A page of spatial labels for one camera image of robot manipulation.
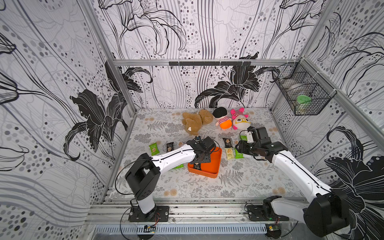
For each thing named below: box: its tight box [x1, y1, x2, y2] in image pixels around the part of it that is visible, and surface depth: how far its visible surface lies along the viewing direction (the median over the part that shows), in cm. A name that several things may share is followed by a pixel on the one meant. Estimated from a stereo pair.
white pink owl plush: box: [230, 107, 251, 131], surface depth 106 cm
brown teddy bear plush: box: [181, 109, 214, 136], surface depth 103 cm
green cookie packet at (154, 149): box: [149, 142, 160, 156], surface depth 100 cm
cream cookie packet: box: [224, 147, 235, 160], surface depth 95 cm
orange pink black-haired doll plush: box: [213, 107, 233, 129], surface depth 109 cm
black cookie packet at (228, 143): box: [222, 138, 233, 148], surface depth 100 cm
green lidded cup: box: [295, 94, 312, 114], surface depth 80 cm
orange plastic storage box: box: [187, 147, 223, 179], surface depth 88 cm
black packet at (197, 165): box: [193, 162, 202, 171], surface depth 90 cm
